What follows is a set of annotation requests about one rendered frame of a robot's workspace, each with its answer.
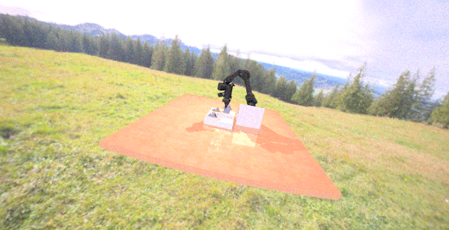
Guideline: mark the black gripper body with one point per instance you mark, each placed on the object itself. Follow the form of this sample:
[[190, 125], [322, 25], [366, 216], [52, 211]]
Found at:
[[228, 96]]

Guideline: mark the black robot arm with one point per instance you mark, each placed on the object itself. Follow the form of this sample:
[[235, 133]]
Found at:
[[227, 86]]

